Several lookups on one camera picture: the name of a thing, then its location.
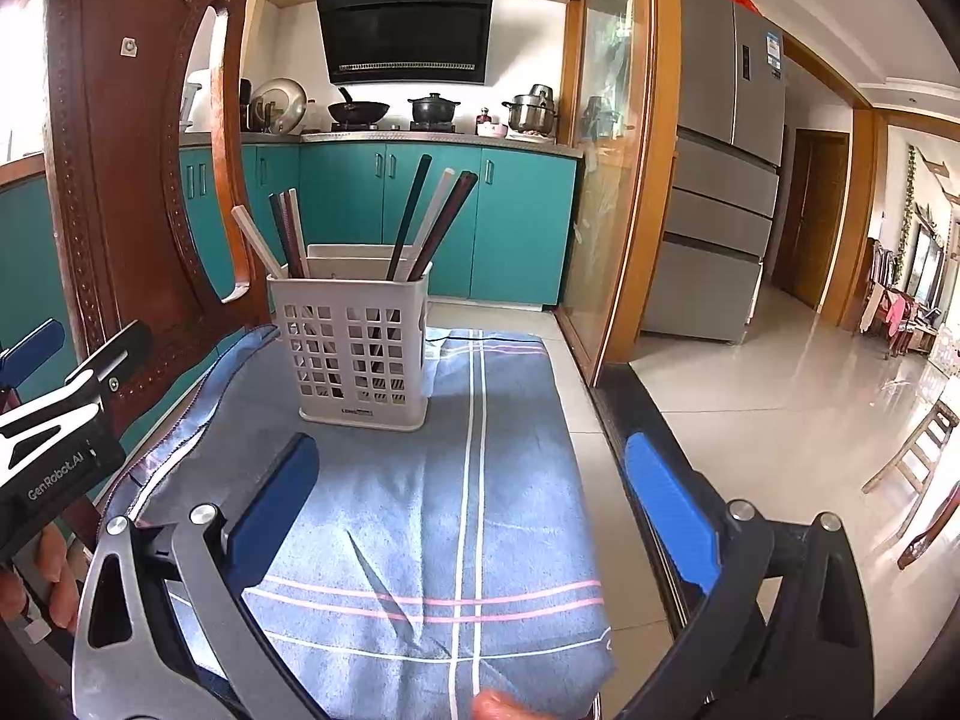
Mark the stainless steel pot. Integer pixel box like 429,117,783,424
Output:
502,84,560,137

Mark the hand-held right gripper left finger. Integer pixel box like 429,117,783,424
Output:
71,431,331,720

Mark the green vine garland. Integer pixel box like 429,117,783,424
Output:
898,144,920,282

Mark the wall decoration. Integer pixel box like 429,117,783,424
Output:
919,154,960,203

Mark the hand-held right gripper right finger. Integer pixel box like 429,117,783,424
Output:
611,431,878,720

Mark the person's right hand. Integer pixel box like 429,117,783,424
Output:
471,691,542,720

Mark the black chopstick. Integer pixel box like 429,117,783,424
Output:
386,154,434,282
268,193,297,278

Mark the black range hood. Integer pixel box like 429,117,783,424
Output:
315,0,496,87

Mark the black casserole pot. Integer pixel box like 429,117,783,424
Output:
407,92,458,127

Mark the wooden stool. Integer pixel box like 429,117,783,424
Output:
862,399,960,497

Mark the blue striped cloth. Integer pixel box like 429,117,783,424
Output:
97,322,620,720

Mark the stainless steel basin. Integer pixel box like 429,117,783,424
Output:
247,77,308,136

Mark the carved wooden chair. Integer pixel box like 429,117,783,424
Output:
34,0,282,533

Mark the white plastic chopstick holder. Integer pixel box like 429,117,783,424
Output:
266,242,431,432

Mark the black wok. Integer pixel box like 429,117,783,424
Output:
328,86,391,127

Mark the silver refrigerator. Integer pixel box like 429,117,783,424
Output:
641,0,787,346

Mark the wooden framed glass sliding door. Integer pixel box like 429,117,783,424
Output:
559,0,680,383

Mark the person's left hand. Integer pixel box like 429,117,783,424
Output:
0,525,82,635

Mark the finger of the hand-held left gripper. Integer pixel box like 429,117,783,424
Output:
62,320,155,413
0,319,66,391

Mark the reddish brown chopstick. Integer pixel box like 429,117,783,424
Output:
280,191,307,278
424,172,479,282
416,171,472,282

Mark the black gas stove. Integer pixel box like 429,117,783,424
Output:
330,120,458,133

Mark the clothes drying rack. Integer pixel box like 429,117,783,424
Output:
862,236,938,361

